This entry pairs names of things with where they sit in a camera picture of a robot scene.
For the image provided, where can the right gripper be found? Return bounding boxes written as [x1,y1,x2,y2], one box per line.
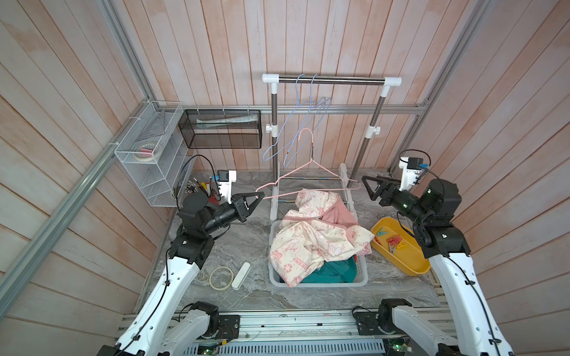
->
[363,177,430,229]

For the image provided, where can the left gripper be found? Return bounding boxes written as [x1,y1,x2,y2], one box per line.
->
[202,191,264,234]

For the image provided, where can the pink hanger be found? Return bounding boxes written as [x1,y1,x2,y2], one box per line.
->
[255,128,362,201]

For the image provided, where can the cream pink print jacket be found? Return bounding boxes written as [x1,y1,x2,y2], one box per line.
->
[270,189,374,288]

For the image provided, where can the green jacket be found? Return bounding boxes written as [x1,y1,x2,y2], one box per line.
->
[301,256,358,284]

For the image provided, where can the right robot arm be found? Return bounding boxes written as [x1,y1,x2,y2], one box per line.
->
[362,176,514,355]

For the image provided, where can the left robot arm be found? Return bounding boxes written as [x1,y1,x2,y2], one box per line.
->
[99,191,265,355]

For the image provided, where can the red pencil cup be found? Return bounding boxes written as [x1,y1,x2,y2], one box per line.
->
[192,192,220,209]

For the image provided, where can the teal clothespin in tray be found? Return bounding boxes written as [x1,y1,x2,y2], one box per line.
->
[376,227,387,237]

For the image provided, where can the white clothes rack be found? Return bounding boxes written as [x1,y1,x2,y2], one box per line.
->
[262,74,402,222]

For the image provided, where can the yellow plastic tray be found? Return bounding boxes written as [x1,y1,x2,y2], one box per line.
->
[370,217,431,277]

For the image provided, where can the white remote-like bar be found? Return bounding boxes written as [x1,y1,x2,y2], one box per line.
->
[231,262,252,290]

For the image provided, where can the white plastic laundry basket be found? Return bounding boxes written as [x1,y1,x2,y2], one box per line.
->
[268,220,368,289]

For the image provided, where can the black mesh basket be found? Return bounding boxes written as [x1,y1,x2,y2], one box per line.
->
[178,108,263,150]

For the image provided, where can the tape roll on shelf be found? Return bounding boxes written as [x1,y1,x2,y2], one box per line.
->
[133,142,161,163]

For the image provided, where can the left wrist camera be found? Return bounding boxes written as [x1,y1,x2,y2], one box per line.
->
[210,170,237,203]

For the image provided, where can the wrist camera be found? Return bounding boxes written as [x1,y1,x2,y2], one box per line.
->
[210,170,237,203]
[399,157,429,191]

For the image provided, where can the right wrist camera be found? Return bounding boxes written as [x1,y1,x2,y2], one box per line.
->
[399,157,429,191]

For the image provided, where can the clear tape ring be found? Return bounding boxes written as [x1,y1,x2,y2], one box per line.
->
[208,266,235,292]

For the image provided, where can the white wire shelf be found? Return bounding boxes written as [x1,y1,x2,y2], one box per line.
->
[114,101,187,208]

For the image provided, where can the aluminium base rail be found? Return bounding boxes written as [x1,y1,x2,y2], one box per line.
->
[113,309,482,356]

